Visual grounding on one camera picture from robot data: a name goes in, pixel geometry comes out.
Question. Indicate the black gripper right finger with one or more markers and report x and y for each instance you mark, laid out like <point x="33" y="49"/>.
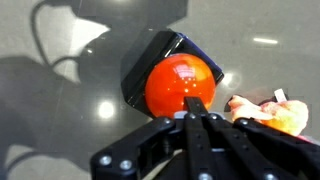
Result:
<point x="253" y="150"/>

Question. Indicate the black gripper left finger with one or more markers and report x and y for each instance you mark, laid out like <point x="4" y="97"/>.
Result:
<point x="133" y="146"/>

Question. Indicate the orange dome button black base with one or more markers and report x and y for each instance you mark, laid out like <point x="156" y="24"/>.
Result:
<point x="176" y="83"/>

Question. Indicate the orange plush chicken toy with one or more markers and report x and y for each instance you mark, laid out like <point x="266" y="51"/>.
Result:
<point x="286" y="113"/>

